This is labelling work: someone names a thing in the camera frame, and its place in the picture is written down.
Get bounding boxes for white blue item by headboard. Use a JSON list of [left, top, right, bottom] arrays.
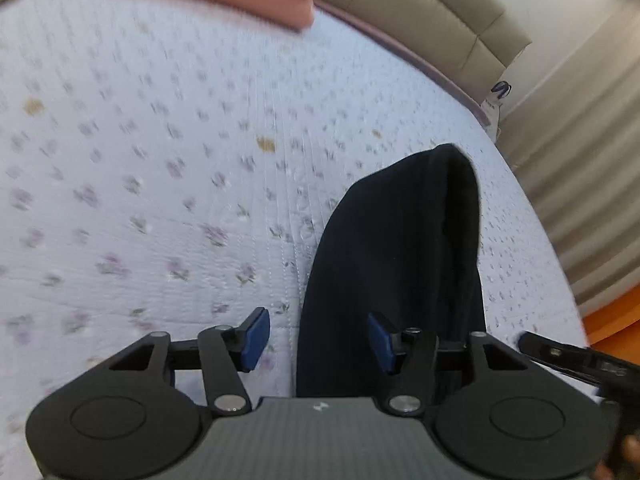
[[480, 80, 512, 143]]

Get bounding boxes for beige padded headboard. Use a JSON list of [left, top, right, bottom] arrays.
[[322, 0, 530, 103]]

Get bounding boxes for beige pleated curtain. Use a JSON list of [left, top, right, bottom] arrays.
[[498, 0, 639, 315]]

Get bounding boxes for black track jacket white stripes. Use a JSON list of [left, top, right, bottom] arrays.
[[295, 144, 486, 398]]

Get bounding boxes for floral white bed cover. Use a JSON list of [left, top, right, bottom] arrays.
[[1, 0, 586, 479]]

